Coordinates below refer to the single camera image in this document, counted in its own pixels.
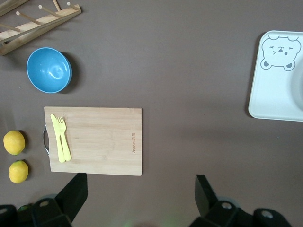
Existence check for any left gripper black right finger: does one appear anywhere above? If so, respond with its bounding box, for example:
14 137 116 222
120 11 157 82
189 174 292 227

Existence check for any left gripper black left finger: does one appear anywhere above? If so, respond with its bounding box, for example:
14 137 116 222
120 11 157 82
0 173 89 227

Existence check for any dark green round fruit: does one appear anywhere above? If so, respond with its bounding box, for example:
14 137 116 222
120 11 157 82
16 203 34 213

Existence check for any yellow lemon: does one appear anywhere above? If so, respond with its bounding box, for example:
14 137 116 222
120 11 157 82
9 160 29 184
3 130 26 156

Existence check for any yellow plastic fork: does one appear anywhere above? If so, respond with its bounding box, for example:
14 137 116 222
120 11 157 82
57 116 72 162

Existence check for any yellow plastic knife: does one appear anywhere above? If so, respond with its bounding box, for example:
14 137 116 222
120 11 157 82
50 113 66 164

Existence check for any wooden cutting board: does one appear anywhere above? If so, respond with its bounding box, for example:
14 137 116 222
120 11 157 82
42 106 143 177

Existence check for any cream bear print tray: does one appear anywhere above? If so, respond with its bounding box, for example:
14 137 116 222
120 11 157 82
248 30 303 122

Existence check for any blue bowl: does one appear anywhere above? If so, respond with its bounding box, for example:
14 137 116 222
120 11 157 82
26 47 73 94

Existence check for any wooden peg drying rack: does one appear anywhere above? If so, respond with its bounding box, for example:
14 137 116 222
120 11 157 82
0 0 82 56

